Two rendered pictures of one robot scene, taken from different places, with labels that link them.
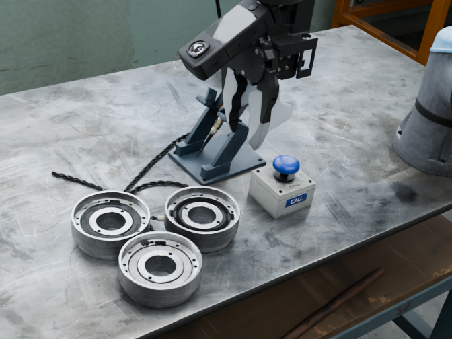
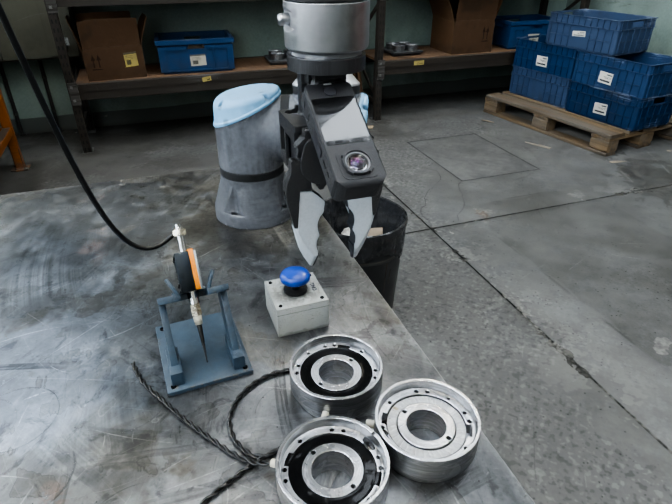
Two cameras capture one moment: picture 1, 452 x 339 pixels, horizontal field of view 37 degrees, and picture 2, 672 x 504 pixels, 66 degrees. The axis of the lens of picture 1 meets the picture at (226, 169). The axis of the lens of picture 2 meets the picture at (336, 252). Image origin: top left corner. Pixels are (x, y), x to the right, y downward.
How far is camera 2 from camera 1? 0.76 m
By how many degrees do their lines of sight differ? 58
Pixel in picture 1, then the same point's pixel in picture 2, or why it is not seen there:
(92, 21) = not seen: outside the picture
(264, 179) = (297, 304)
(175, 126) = (103, 378)
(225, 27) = (342, 126)
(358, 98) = (145, 227)
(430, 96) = (254, 161)
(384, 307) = not seen: hidden behind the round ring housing
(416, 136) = (260, 201)
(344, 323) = not seen: hidden behind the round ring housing
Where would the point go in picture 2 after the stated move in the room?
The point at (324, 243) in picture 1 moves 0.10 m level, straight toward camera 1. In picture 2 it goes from (371, 301) to (436, 324)
